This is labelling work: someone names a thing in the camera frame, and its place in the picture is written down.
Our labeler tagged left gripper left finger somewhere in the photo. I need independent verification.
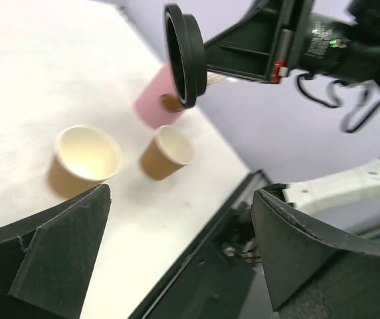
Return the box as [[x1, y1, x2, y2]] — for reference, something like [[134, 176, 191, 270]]
[[0, 184, 111, 318]]

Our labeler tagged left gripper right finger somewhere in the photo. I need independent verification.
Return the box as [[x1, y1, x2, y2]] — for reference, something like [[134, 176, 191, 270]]
[[251, 189, 380, 318]]

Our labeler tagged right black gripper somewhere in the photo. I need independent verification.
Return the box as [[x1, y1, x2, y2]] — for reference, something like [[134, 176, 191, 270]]
[[204, 1, 351, 83]]

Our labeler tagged brown paper cup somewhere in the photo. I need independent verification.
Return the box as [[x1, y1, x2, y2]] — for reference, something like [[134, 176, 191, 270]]
[[139, 125, 195, 181], [47, 125, 123, 199]]

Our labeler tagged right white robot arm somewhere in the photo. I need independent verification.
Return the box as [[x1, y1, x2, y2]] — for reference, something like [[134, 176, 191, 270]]
[[203, 1, 380, 197]]

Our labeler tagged pink straw holder cup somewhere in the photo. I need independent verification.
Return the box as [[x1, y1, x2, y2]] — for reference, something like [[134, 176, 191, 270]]
[[133, 62, 184, 129]]

